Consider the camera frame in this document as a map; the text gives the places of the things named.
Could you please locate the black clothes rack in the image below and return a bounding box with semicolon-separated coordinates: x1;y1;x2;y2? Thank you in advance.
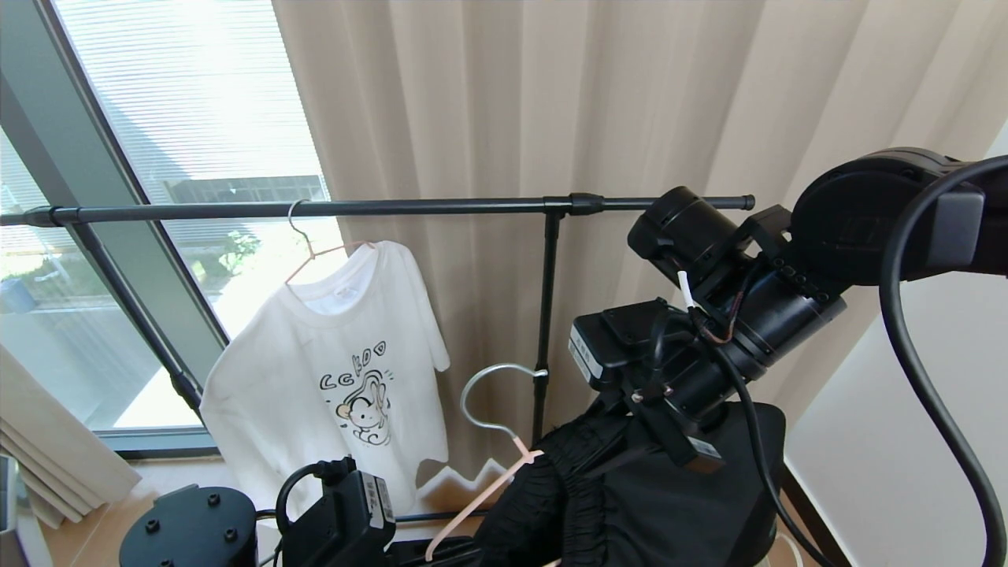
0;193;755;527

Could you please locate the white garment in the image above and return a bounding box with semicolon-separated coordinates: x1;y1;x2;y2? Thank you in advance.
199;240;451;513

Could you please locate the black cable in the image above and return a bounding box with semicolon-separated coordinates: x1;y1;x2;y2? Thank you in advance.
650;154;1008;567

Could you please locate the pink clothes hanger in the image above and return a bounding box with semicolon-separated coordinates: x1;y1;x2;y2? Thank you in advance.
425;362;550;564
285;199;377;288

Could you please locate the beige curtain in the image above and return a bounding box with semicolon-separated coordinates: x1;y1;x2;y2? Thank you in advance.
272;0;1008;489
0;346;143;530

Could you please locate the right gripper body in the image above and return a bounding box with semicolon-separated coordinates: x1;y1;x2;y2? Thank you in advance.
622;272;850;473

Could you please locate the window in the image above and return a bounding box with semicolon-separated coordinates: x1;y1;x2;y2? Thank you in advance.
0;0;347;458

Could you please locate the black garment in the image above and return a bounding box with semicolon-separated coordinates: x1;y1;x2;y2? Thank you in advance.
472;402;788;567

